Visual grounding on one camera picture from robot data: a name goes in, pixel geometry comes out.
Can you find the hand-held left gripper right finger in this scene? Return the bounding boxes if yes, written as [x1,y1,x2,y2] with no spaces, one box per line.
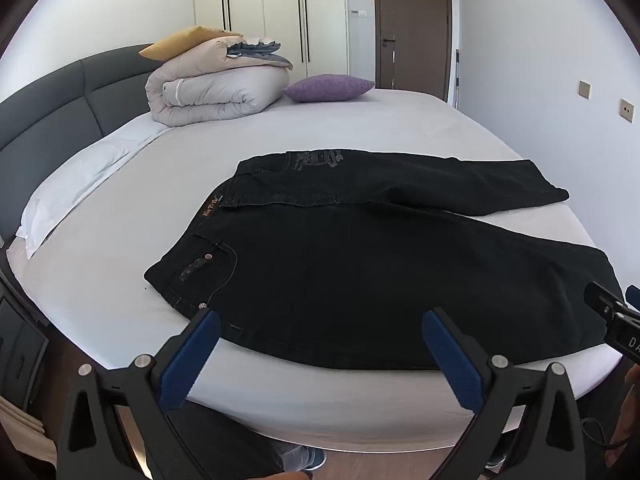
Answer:
[421,306,586,480]

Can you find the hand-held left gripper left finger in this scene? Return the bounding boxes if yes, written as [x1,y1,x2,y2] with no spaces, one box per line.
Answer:
[55,307,223,480]

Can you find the black denim pants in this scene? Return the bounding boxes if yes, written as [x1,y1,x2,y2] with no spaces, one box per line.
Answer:
[143,148,626,372]

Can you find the person's right forearm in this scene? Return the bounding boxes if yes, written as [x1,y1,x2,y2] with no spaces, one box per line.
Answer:
[605,362,640,466]

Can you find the grey sneaker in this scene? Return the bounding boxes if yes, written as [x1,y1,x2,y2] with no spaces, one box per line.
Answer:
[295,446,327,471]

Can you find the dark nightstand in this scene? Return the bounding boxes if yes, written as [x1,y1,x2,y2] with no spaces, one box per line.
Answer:
[0,280,51,411]

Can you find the beige curtain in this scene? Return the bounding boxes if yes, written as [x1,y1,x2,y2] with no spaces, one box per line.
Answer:
[0,395,56,466]

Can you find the white pillow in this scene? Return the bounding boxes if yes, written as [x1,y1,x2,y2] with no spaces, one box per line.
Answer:
[15,112,173,260]

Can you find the bed with white sheet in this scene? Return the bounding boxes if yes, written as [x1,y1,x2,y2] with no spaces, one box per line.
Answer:
[5,87,626,453]

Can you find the folded beige duvet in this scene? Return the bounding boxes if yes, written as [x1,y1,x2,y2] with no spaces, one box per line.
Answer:
[145,36,293,127]

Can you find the grey padded headboard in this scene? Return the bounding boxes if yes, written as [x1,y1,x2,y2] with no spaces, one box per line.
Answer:
[0,43,161,246]

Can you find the purple pillow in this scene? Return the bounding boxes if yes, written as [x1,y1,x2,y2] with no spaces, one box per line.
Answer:
[283,73,376,104]

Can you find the blue-grey folded cloth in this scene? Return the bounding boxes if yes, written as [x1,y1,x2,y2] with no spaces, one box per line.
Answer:
[225,40,294,71]

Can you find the yellow pillow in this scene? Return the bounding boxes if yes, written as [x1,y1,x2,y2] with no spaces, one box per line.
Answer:
[138,25,244,61]

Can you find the brown door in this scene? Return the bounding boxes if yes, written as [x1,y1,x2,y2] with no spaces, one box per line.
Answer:
[372,0,453,101]

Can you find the white wardrobe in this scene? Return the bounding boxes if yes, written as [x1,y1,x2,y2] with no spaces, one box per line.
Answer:
[192,0,373,81]

